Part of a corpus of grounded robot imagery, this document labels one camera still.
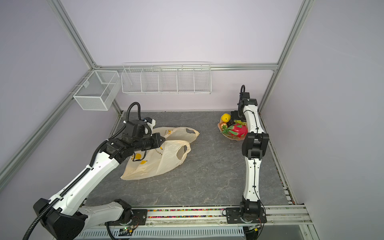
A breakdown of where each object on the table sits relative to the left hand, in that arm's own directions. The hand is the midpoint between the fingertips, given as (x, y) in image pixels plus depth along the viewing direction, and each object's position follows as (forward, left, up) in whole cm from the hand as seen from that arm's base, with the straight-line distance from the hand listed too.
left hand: (165, 141), depth 73 cm
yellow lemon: (+26, -37, -15) cm, 48 cm away
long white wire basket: (+51, -15, +2) cm, 53 cm away
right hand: (+24, -48, -15) cm, 55 cm away
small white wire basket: (+44, +47, -2) cm, 65 cm away
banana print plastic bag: (-5, +8, -11) cm, 15 cm away
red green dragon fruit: (+17, -43, -18) cm, 50 cm away
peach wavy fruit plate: (+15, -38, -22) cm, 47 cm away
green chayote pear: (+21, -46, -14) cm, 52 cm away
